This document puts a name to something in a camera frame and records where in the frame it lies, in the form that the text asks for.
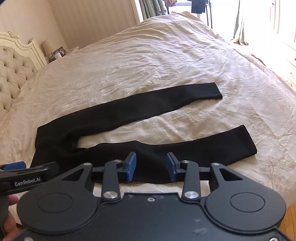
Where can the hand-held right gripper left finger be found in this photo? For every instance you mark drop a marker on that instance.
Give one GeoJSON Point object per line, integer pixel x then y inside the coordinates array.
{"type": "Point", "coordinates": [130, 167]}

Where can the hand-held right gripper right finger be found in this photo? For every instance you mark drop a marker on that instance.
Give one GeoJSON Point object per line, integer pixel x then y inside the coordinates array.
{"type": "Point", "coordinates": [171, 167]}

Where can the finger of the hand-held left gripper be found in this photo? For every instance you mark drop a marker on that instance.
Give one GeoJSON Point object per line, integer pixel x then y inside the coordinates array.
{"type": "Point", "coordinates": [15, 166]}

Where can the black pants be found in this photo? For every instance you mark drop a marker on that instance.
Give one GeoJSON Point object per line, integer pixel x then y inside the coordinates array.
{"type": "Point", "coordinates": [129, 111]}

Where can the person's left hand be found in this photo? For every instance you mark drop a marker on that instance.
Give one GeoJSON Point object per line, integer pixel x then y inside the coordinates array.
{"type": "Point", "coordinates": [9, 223]}

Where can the cream tufted headboard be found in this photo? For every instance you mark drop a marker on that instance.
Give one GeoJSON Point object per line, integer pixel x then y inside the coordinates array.
{"type": "Point", "coordinates": [13, 67]}

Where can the cream embroidered bedspread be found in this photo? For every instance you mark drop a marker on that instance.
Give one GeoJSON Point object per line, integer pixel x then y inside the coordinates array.
{"type": "Point", "coordinates": [143, 58]}

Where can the cluttered nightstand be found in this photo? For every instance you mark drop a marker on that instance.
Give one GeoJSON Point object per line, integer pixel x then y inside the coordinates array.
{"type": "Point", "coordinates": [57, 53]}

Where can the cream table lamp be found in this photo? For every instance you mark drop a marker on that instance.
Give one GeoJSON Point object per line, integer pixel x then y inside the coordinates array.
{"type": "Point", "coordinates": [47, 46]}

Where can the white cabinet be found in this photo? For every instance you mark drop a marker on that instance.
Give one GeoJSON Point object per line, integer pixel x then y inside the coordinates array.
{"type": "Point", "coordinates": [291, 71]}

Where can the black stand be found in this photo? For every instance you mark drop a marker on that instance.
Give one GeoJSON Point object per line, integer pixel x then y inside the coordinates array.
{"type": "Point", "coordinates": [210, 14]}

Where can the green floral curtain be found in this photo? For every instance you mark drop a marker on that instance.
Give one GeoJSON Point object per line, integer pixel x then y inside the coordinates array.
{"type": "Point", "coordinates": [151, 8]}

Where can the sheer pale curtain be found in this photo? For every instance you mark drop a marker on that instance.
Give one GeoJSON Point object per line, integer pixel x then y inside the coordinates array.
{"type": "Point", "coordinates": [241, 20]}

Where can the hanging black garment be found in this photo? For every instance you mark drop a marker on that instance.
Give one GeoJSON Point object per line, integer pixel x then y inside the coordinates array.
{"type": "Point", "coordinates": [198, 6]}

